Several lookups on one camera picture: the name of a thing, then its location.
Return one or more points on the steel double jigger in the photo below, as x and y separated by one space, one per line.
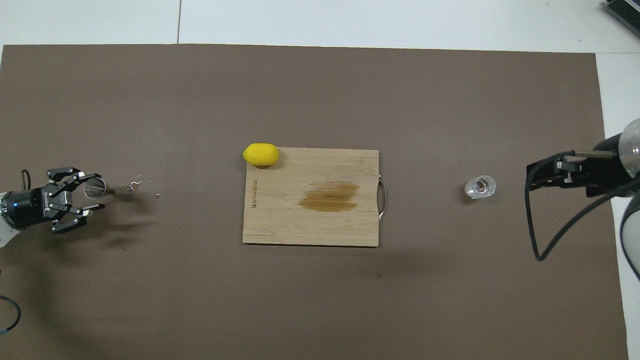
122 193

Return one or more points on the brown table mat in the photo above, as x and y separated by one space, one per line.
300 300

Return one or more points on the bamboo cutting board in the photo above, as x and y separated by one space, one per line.
280 225

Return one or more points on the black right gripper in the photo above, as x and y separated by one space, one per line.
605 172

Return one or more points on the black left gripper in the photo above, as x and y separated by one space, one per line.
30 207

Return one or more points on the clear plastic measuring cup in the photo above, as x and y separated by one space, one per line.
480 187

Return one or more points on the yellow lemon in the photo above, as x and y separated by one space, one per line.
260 154

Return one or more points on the clear liquid spill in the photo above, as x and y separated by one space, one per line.
134 187

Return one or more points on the grey ribbed device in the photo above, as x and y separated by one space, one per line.
625 12

